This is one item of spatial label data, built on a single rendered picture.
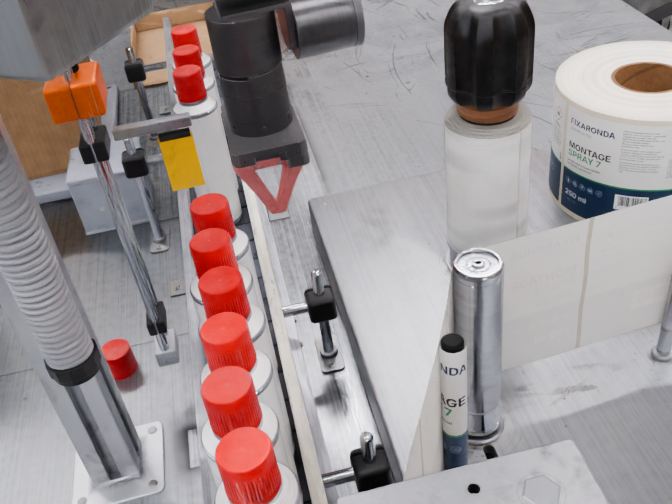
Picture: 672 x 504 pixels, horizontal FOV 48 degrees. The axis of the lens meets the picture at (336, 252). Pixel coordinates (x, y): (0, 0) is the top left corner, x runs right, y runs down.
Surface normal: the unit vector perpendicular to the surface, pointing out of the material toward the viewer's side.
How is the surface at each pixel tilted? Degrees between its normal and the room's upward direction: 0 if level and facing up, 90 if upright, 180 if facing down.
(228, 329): 3
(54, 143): 90
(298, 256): 0
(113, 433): 90
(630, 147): 90
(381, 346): 0
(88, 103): 90
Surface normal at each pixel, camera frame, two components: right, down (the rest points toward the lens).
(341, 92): -0.11, -0.78
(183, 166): 0.21, 0.58
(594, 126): -0.73, 0.48
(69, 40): 0.92, 0.15
